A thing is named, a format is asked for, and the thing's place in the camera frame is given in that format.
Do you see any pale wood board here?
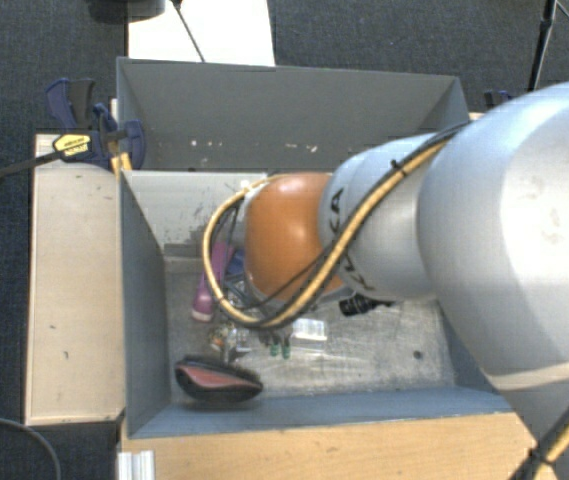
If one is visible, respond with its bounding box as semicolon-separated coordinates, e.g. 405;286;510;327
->
24;133;128;427

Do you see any purple plastic bottle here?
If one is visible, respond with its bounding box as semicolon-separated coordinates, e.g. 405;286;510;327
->
190;240;237;324

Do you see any grey metal bin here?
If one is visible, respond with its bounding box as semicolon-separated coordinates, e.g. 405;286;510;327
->
115;56;516;440

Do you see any black cylinder on white bracket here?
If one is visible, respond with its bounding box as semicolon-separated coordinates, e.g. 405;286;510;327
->
338;291;395;318

